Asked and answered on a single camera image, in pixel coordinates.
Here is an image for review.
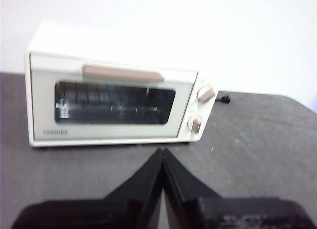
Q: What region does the black power cable with plug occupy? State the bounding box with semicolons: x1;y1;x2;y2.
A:
215;95;231;105

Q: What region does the glass oven door beige handle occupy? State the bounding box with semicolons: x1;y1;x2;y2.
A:
29;53;199;142

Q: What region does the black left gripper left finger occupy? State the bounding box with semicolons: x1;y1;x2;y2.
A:
11;148;164;229

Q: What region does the metal wire oven rack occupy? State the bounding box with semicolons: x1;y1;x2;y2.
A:
55;82;174;124

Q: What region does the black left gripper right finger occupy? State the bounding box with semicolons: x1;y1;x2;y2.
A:
162;149;315;229

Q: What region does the white beige oven knob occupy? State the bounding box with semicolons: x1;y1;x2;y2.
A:
197;84;216;103
187;114;203;134

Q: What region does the white Toshiba toaster oven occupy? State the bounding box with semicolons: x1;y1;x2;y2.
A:
24;22;219;150

